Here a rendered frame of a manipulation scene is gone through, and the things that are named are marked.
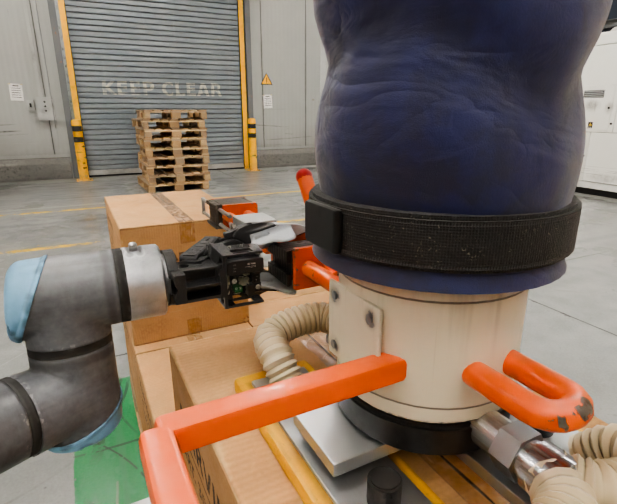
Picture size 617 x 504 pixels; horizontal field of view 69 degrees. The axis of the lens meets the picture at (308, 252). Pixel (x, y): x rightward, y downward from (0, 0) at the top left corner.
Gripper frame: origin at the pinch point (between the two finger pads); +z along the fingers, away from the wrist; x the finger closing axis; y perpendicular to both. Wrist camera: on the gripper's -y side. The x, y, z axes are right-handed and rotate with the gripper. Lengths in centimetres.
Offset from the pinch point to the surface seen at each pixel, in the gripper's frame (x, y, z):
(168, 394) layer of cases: -54, -53, -14
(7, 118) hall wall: 5, -976, -138
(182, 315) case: -46, -85, -3
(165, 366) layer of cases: -54, -68, -13
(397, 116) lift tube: 19.9, 33.2, -8.8
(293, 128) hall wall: -21, -973, 446
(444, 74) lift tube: 22.4, 34.8, -6.6
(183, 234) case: -18, -85, -1
